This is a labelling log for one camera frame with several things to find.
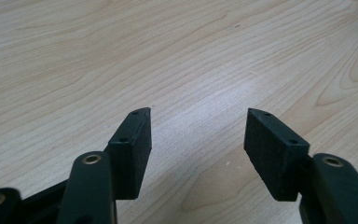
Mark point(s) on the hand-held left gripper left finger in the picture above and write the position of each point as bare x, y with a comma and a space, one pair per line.
130, 155

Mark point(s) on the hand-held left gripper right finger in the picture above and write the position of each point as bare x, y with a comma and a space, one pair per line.
275, 161

